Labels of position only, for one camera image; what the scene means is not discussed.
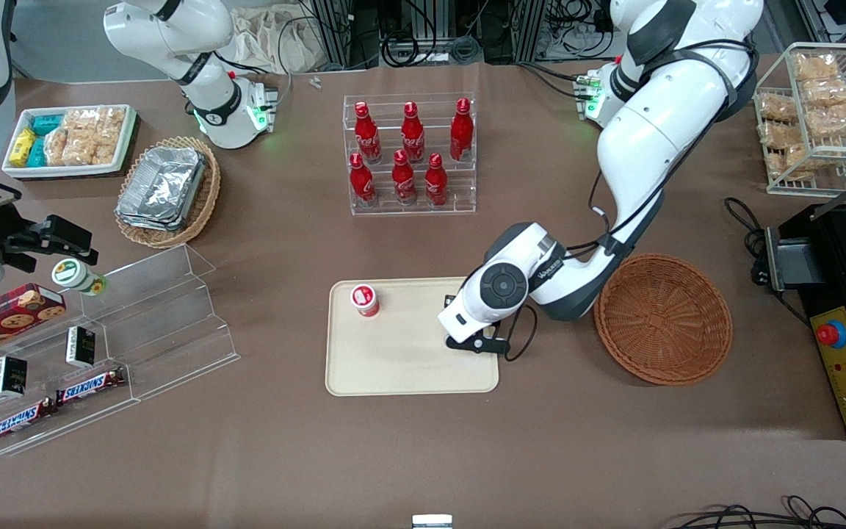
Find beige plastic tray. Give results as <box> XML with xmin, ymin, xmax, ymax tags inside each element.
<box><xmin>325</xmin><ymin>277</ymin><xmax>501</xmax><ymax>397</ymax></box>

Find white rectangular snack tray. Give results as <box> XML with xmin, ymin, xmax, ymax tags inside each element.
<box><xmin>2</xmin><ymin>104</ymin><xmax>137</xmax><ymax>179</ymax></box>

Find oval tan wicker basket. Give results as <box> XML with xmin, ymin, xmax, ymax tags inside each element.
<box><xmin>115</xmin><ymin>136</ymin><xmax>222</xmax><ymax>251</ymax></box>

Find round brown wicker basket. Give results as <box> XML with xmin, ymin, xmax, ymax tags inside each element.
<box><xmin>594</xmin><ymin>253</ymin><xmax>734</xmax><ymax>386</ymax></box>

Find green white lidded cup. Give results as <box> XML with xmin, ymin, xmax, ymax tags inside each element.
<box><xmin>52</xmin><ymin>259</ymin><xmax>108</xmax><ymax>297</ymax></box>

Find clear bag rice crackers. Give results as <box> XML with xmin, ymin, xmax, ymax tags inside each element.
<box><xmin>45</xmin><ymin>129</ymin><xmax>71</xmax><ymax>167</ymax></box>
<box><xmin>96</xmin><ymin>107</ymin><xmax>127</xmax><ymax>166</ymax></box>
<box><xmin>65</xmin><ymin>132</ymin><xmax>98</xmax><ymax>167</ymax></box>
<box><xmin>63</xmin><ymin>109</ymin><xmax>101</xmax><ymax>134</ymax></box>

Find red plaid cookie box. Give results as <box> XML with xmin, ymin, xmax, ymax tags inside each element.
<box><xmin>0</xmin><ymin>283</ymin><xmax>68</xmax><ymax>366</ymax></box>

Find small black box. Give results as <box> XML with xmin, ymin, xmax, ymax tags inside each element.
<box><xmin>0</xmin><ymin>355</ymin><xmax>27</xmax><ymax>398</ymax></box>
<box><xmin>65</xmin><ymin>325</ymin><xmax>97</xmax><ymax>369</ymax></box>

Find stacked aluminium foil trays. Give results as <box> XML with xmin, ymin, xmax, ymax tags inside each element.
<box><xmin>116</xmin><ymin>145</ymin><xmax>207</xmax><ymax>232</ymax></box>

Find yellow snack pack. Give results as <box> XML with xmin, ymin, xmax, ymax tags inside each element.
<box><xmin>10</xmin><ymin>129</ymin><xmax>37</xmax><ymax>168</ymax></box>

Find red cup white lid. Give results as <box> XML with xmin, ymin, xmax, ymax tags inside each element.
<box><xmin>350</xmin><ymin>283</ymin><xmax>380</xmax><ymax>318</ymax></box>

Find clear acrylic stepped display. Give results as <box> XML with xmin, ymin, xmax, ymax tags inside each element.
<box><xmin>0</xmin><ymin>244</ymin><xmax>240</xmax><ymax>458</ymax></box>

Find Snickers chocolate bar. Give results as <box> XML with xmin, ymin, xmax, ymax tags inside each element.
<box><xmin>56</xmin><ymin>367</ymin><xmax>127</xmax><ymax>406</ymax></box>
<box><xmin>0</xmin><ymin>399</ymin><xmax>57</xmax><ymax>445</ymax></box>

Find clear acrylic bottle rack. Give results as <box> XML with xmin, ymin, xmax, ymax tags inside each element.
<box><xmin>342</xmin><ymin>94</ymin><xmax>477</xmax><ymax>216</ymax></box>

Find red cola bottle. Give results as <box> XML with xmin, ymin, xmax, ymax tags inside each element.
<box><xmin>354</xmin><ymin>101</ymin><xmax>383</xmax><ymax>164</ymax></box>
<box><xmin>401</xmin><ymin>101</ymin><xmax>426</xmax><ymax>162</ymax></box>
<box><xmin>425</xmin><ymin>153</ymin><xmax>449</xmax><ymax>206</ymax></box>
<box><xmin>450</xmin><ymin>98</ymin><xmax>475</xmax><ymax>162</ymax></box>
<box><xmin>392</xmin><ymin>149</ymin><xmax>418</xmax><ymax>206</ymax></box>
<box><xmin>350</xmin><ymin>152</ymin><xmax>377</xmax><ymax>206</ymax></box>

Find white cloth bag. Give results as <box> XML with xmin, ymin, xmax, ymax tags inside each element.
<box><xmin>228</xmin><ymin>4</ymin><xmax>321</xmax><ymax>74</ymax></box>

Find clear bag fried snacks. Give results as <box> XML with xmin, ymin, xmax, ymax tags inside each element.
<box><xmin>761</xmin><ymin>121</ymin><xmax>809</xmax><ymax>151</ymax></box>
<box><xmin>801</xmin><ymin>77</ymin><xmax>846</xmax><ymax>108</ymax></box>
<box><xmin>759</xmin><ymin>92</ymin><xmax>800</xmax><ymax>124</ymax></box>
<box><xmin>767</xmin><ymin>147</ymin><xmax>817</xmax><ymax>181</ymax></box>
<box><xmin>805</xmin><ymin>103</ymin><xmax>846</xmax><ymax>140</ymax></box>
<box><xmin>792</xmin><ymin>51</ymin><xmax>840</xmax><ymax>82</ymax></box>

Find black countertop cooking appliance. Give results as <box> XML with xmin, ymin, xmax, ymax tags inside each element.
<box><xmin>764</xmin><ymin>202</ymin><xmax>846</xmax><ymax>442</ymax></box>

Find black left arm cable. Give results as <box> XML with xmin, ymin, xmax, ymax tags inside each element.
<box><xmin>504</xmin><ymin>37</ymin><xmax>762</xmax><ymax>362</ymax></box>

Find black coiled cable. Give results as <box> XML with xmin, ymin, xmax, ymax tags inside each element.
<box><xmin>381</xmin><ymin>29</ymin><xmax>440</xmax><ymax>68</ymax></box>

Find grey metal appliance bracket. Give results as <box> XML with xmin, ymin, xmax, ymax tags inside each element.
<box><xmin>764</xmin><ymin>226</ymin><xmax>828</xmax><ymax>292</ymax></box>

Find aluminium frame rack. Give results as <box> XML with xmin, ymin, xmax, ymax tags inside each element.
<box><xmin>305</xmin><ymin>0</ymin><xmax>549</xmax><ymax>71</ymax></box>

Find black floor cables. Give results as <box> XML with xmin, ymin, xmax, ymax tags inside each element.
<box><xmin>669</xmin><ymin>496</ymin><xmax>846</xmax><ymax>529</ymax></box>

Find white wire rack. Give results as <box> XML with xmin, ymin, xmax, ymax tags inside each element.
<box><xmin>755</xmin><ymin>43</ymin><xmax>846</xmax><ymax>197</ymax></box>

